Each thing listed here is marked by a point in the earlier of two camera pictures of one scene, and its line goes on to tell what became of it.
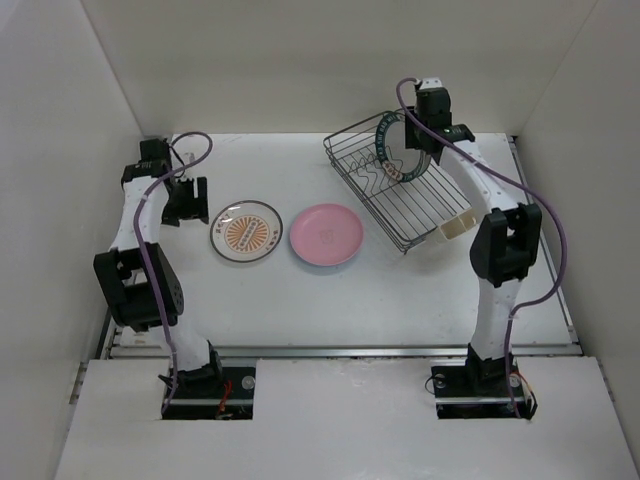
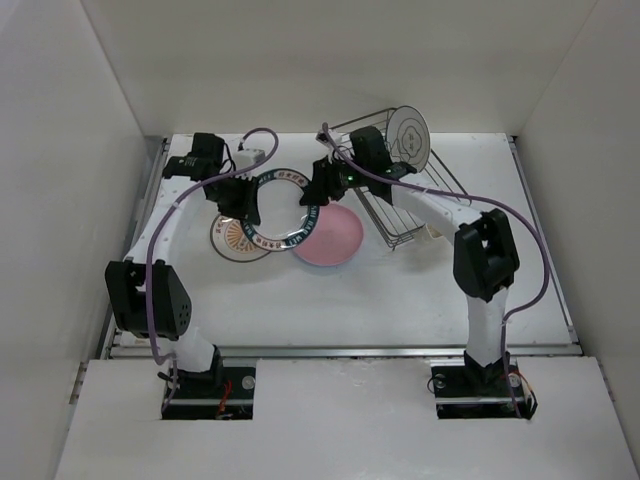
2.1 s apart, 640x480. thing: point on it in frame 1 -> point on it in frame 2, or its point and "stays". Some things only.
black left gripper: [194, 207] -> [246, 206]
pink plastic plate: [326, 234] stays
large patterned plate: [400, 163] -> [285, 223]
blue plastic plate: [325, 247] -> [333, 267]
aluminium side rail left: [108, 328] stays
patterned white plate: [246, 231] stays
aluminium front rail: [390, 352] stays
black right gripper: [411, 138] -> [323, 184]
